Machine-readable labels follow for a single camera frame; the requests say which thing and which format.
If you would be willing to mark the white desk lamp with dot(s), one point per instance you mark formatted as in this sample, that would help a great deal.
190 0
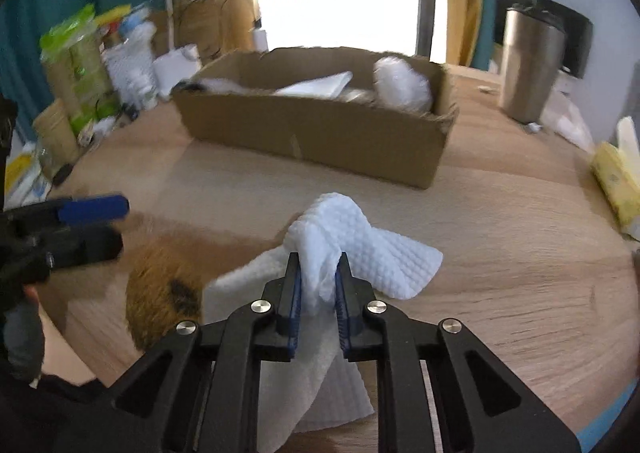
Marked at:
177 65

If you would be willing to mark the yellow tissue pack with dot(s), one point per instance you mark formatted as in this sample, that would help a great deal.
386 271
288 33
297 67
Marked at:
617 183

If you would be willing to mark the white perforated basket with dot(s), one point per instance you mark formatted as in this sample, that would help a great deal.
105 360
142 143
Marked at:
127 63

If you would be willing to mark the white plastic bag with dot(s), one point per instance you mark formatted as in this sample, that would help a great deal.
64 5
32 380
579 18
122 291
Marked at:
567 120

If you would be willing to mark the white sheet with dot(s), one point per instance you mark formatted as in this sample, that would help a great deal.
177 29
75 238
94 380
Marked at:
320 84

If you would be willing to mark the white paper towel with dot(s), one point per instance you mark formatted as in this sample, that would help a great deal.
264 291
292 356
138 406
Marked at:
300 388

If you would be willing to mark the cardboard box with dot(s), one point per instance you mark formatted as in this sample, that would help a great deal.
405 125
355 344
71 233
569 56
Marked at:
310 138

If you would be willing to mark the steel tumbler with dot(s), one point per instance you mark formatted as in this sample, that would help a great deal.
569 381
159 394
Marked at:
532 68

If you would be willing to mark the green packet of paper cups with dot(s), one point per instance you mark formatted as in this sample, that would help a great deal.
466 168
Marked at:
80 73

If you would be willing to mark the brown furry plush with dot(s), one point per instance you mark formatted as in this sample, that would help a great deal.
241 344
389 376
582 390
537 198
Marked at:
150 288

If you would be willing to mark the white textured cloth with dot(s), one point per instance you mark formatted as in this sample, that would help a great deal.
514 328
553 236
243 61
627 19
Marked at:
350 233

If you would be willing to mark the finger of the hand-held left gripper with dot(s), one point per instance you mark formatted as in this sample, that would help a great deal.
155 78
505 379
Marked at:
95 207
85 245

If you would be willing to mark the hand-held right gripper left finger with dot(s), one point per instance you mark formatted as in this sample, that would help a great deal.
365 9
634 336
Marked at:
295 303

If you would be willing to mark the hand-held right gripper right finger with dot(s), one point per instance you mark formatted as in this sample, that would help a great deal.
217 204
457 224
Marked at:
345 308

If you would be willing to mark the stack of paper cups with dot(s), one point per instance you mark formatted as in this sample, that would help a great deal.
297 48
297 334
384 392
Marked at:
55 133

